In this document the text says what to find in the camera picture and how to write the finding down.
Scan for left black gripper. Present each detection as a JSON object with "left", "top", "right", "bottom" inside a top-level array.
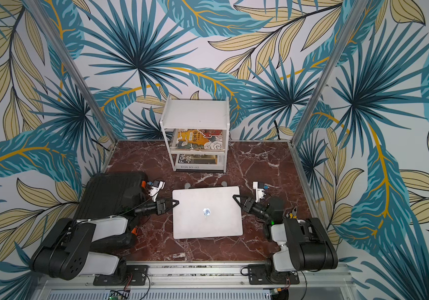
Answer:
[{"left": 135, "top": 197, "right": 179, "bottom": 217}]

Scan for silver laptop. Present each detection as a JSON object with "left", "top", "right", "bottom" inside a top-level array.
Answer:
[{"left": 172, "top": 186, "right": 243, "bottom": 240}]

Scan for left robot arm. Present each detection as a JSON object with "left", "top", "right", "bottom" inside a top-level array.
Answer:
[{"left": 29, "top": 199, "right": 179, "bottom": 286}]

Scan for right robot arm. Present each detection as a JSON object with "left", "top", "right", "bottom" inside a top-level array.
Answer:
[{"left": 233, "top": 194, "right": 338, "bottom": 273}]

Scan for grey laptop stand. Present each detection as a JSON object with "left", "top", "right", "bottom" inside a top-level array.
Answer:
[{"left": 184, "top": 181, "right": 228, "bottom": 190}]

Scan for folio magazine book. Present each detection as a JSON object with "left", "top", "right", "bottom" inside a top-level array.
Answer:
[{"left": 175, "top": 154, "right": 224, "bottom": 172}]

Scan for black plastic tool case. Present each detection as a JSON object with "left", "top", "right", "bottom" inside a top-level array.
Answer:
[{"left": 74, "top": 171, "right": 148, "bottom": 239}]

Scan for colourful illustrated book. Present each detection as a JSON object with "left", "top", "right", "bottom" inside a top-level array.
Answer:
[{"left": 171, "top": 129, "right": 225, "bottom": 151}]

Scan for white metal shelf rack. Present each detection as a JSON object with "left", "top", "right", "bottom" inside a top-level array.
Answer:
[{"left": 159, "top": 96, "right": 230, "bottom": 173}]

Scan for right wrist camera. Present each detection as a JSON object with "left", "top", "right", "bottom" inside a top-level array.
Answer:
[{"left": 253, "top": 181, "right": 269, "bottom": 203}]

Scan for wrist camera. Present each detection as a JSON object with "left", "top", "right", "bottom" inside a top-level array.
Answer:
[
  {"left": 148, "top": 179, "right": 165, "bottom": 202},
  {"left": 253, "top": 181, "right": 269, "bottom": 203}
]

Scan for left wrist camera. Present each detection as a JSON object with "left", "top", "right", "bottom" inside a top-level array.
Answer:
[{"left": 148, "top": 179, "right": 165, "bottom": 202}]

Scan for aluminium front rail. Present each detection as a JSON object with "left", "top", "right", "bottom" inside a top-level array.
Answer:
[{"left": 32, "top": 261, "right": 361, "bottom": 300}]

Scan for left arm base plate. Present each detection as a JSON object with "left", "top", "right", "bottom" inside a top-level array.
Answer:
[{"left": 93, "top": 265, "right": 149, "bottom": 286}]

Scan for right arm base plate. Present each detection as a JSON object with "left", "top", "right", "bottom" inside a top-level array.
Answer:
[{"left": 246, "top": 264, "right": 300, "bottom": 285}]

